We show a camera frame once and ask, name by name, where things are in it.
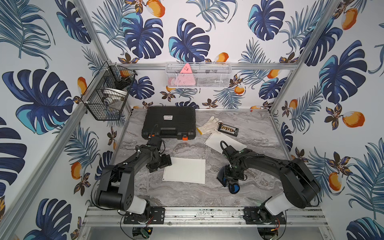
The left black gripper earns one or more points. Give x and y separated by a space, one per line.
159 162

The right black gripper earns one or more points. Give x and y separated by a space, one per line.
238 176

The grey blue wiping cloth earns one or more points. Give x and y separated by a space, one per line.
233 186

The white drawing tablet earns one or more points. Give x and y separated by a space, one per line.
215 138
186 170

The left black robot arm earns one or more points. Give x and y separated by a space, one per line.
117 182

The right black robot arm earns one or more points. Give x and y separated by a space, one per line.
300 186

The black plastic tool case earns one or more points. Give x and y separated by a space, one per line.
170 123

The black screwdriver bit box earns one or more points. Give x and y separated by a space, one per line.
229 130

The white knit work glove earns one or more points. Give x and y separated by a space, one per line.
210 126

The silver object in basket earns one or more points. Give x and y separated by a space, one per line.
112 96

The pink triangular paper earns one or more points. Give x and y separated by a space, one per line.
185 77

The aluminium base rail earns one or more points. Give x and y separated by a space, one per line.
208 217

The black wire basket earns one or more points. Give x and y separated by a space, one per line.
113 77

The clear mesh wall shelf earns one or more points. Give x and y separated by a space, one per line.
207 75

